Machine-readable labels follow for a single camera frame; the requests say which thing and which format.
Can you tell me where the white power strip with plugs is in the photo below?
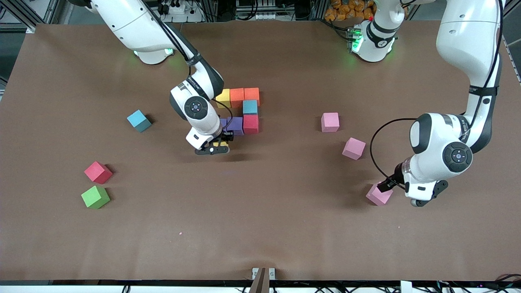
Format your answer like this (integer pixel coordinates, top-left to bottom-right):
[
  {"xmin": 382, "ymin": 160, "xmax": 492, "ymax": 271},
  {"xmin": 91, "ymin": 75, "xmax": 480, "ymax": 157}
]
[{"xmin": 160, "ymin": 2, "xmax": 186, "ymax": 15}]

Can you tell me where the green foam cube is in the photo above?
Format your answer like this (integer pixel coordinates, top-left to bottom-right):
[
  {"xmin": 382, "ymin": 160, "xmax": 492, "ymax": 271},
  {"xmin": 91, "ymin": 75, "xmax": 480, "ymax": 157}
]
[{"xmin": 81, "ymin": 185, "xmax": 111, "ymax": 210}]

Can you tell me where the bag of orange fruit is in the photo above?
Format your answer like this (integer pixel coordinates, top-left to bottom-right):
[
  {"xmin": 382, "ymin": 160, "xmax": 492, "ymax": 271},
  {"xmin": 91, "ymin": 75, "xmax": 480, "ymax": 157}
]
[{"xmin": 324, "ymin": 0, "xmax": 377, "ymax": 22}]

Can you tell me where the aluminium frame rail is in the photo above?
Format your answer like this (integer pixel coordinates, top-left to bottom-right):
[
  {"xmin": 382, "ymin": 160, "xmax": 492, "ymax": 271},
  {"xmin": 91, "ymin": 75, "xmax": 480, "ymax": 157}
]
[
  {"xmin": 486, "ymin": 0, "xmax": 521, "ymax": 84},
  {"xmin": 16, "ymin": 0, "xmax": 61, "ymax": 33}
]

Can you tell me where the brown tapered post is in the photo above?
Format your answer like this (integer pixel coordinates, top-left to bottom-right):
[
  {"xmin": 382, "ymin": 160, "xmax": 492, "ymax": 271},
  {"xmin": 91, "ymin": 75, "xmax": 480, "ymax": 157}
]
[{"xmin": 248, "ymin": 267, "xmax": 267, "ymax": 293}]

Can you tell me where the pink foam cube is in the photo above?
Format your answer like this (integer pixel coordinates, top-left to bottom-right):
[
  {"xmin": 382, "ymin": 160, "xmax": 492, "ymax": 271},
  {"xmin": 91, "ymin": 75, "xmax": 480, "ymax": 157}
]
[
  {"xmin": 321, "ymin": 112, "xmax": 340, "ymax": 133},
  {"xmin": 366, "ymin": 182, "xmax": 394, "ymax": 206},
  {"xmin": 341, "ymin": 137, "xmax": 366, "ymax": 160}
]

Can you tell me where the metal table edge bracket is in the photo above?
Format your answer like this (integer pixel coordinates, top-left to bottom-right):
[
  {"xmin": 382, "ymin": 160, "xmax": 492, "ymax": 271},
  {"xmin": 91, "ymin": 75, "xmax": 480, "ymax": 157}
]
[{"xmin": 252, "ymin": 267, "xmax": 276, "ymax": 281}]

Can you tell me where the red foam cube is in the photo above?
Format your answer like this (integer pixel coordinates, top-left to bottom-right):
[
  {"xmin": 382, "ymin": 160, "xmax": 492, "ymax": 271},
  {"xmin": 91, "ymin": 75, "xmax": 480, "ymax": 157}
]
[
  {"xmin": 243, "ymin": 114, "xmax": 259, "ymax": 135},
  {"xmin": 84, "ymin": 161, "xmax": 113, "ymax": 185}
]

